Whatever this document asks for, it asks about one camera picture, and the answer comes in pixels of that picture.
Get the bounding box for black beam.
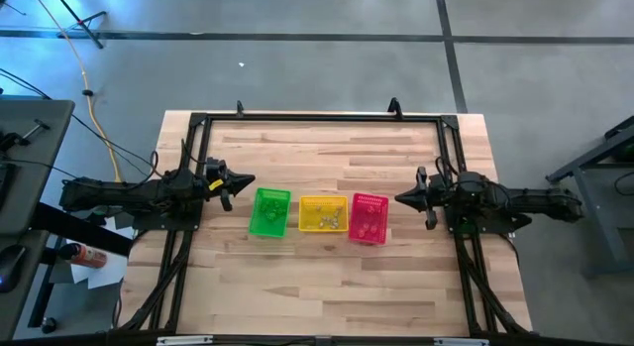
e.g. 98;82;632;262
29;201;136;259

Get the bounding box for green plastic basket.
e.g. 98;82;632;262
247;186;292;239

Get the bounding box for yellow plastic basket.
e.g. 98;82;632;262
297;194;351;234

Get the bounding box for silver metal bracket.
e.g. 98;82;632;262
156;334;215;346
433;337;490;346

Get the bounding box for black clamp tool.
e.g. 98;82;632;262
0;118;52;154

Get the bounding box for black computer mouse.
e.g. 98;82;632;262
0;244;28;293

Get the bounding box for black tripod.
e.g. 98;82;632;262
48;0;109;51

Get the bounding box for grey metal stand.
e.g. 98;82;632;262
544;114;634;281

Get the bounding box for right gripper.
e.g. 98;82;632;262
394;166;450;232

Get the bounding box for red plastic basket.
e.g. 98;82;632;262
348;191;390;246

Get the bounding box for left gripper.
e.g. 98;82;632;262
200;157;257;212

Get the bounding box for grey desk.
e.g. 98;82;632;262
0;229;52;340
0;97;76;237

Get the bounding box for yellow cable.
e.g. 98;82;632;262
28;0;124;184

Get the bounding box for orange spray can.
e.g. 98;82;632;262
58;242;109;270

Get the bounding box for white paper sheets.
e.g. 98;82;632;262
68;214;137;291

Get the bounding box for black cable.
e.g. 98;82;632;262
0;67;160;181

